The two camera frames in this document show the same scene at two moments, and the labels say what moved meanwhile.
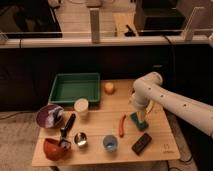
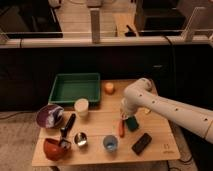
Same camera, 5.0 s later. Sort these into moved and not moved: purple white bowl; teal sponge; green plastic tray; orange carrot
Moved: teal sponge
Not moved: purple white bowl; green plastic tray; orange carrot
